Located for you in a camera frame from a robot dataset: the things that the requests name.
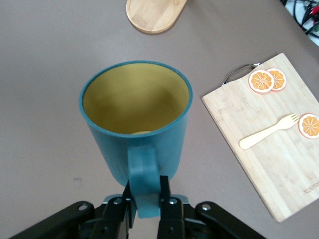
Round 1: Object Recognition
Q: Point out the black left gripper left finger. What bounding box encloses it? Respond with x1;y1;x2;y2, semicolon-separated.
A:
9;180;133;239

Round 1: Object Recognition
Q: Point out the orange slice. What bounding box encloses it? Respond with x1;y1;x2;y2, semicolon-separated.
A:
298;113;319;139
248;69;275;94
265;68;287;92

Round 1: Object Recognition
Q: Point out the black cable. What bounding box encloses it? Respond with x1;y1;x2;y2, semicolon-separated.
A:
291;0;319;35

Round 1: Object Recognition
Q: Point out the yellow wooden fork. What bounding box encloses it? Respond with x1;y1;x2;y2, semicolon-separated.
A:
239;113;300;150

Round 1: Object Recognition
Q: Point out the bamboo cutting board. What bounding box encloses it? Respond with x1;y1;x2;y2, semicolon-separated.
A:
201;52;319;223

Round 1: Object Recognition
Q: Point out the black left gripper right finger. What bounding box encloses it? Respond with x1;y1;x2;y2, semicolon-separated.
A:
157;176;265;239

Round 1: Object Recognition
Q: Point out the wooden mug rack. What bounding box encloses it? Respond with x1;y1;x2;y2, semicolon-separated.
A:
126;0;189;34

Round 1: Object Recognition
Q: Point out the teal cup yellow inside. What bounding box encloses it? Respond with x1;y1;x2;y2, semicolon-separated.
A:
79;60;193;220

